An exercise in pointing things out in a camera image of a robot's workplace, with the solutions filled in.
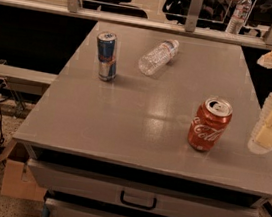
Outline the blue silver redbull can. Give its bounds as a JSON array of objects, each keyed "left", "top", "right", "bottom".
[{"left": 96, "top": 31, "right": 118, "bottom": 81}]

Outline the cardboard box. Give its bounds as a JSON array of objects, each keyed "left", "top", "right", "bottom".
[{"left": 0, "top": 137, "right": 54, "bottom": 203}]

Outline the grey metal railing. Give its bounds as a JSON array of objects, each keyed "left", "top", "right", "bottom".
[{"left": 0, "top": 0, "right": 272, "bottom": 49}]

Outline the clear plastic bottle lying down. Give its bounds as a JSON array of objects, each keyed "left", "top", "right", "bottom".
[{"left": 138, "top": 39, "right": 179, "bottom": 76}]

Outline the upright water bottle in background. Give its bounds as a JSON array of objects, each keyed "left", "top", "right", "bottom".
[{"left": 226, "top": 0, "right": 252, "bottom": 35}]

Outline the upper grey drawer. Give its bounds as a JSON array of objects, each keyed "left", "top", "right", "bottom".
[{"left": 28, "top": 159, "right": 259, "bottom": 217}]

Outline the black drawer handle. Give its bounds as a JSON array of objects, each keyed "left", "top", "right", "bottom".
[{"left": 119, "top": 191, "right": 157, "bottom": 211}]

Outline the grey metal drawer cabinet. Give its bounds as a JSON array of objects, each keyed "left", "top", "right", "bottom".
[{"left": 15, "top": 25, "right": 272, "bottom": 217}]

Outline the red coca-cola can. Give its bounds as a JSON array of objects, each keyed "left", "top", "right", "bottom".
[{"left": 187, "top": 97, "right": 233, "bottom": 152}]

